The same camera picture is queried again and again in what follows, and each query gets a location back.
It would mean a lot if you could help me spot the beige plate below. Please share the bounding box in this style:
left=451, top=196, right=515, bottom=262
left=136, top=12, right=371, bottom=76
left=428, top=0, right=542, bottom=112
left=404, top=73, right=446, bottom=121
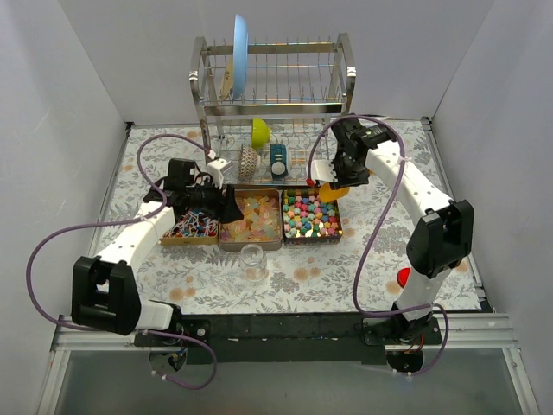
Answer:
left=219, top=57, right=233, bottom=101

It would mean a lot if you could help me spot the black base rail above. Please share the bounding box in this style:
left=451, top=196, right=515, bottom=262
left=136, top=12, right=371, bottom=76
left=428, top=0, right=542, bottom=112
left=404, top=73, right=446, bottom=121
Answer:
left=133, top=313, right=443, bottom=368

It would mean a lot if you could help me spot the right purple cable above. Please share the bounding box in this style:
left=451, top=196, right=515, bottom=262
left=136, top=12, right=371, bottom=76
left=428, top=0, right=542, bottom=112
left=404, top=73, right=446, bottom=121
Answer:
left=304, top=113, right=449, bottom=376

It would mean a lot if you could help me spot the steel dish rack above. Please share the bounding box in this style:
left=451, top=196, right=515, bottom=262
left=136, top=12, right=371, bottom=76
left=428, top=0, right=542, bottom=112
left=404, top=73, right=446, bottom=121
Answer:
left=188, top=33, right=356, bottom=187

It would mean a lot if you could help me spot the large blue plate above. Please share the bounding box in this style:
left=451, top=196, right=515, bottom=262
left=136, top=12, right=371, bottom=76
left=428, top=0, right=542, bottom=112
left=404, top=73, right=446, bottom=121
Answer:
left=232, top=14, right=249, bottom=101

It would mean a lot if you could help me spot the yellow plastic scoop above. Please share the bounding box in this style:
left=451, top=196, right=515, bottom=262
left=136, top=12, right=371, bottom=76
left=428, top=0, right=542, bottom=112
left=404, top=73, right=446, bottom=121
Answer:
left=319, top=182, right=350, bottom=203

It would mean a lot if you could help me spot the teal white mug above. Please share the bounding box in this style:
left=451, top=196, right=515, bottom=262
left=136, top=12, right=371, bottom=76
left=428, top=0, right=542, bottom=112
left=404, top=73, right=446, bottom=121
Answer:
left=270, top=144, right=290, bottom=180

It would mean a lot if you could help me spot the clear glass jar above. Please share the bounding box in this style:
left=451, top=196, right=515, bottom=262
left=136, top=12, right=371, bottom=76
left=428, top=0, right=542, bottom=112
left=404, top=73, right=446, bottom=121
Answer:
left=240, top=244, right=268, bottom=283

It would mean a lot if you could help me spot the star candy tin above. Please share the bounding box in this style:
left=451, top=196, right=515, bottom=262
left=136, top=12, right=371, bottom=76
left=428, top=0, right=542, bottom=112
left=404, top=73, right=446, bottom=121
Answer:
left=281, top=188, right=343, bottom=246

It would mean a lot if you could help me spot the popsicle candy tin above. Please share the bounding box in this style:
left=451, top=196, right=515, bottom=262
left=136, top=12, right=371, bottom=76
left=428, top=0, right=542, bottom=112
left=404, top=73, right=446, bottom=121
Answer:
left=218, top=188, right=283, bottom=252

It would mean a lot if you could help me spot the patterned bowl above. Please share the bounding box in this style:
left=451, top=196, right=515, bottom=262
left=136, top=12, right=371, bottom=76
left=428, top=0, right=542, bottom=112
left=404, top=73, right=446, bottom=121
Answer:
left=238, top=145, right=261, bottom=181

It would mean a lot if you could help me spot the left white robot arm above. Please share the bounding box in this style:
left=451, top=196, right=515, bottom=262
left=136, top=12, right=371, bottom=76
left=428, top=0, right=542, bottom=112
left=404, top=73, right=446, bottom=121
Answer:
left=71, top=158, right=244, bottom=346

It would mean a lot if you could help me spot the yellow-green bowl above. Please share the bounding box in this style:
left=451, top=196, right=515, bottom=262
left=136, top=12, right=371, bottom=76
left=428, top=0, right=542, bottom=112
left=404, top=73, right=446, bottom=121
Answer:
left=251, top=118, right=270, bottom=150

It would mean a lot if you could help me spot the red jar lid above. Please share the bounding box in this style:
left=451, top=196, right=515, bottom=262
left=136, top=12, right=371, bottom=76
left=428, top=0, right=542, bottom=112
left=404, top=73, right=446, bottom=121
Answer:
left=397, top=267, right=411, bottom=289

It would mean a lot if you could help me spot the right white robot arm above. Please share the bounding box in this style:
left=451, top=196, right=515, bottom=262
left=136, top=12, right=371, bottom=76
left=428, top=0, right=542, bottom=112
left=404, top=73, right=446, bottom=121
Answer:
left=321, top=114, right=474, bottom=344

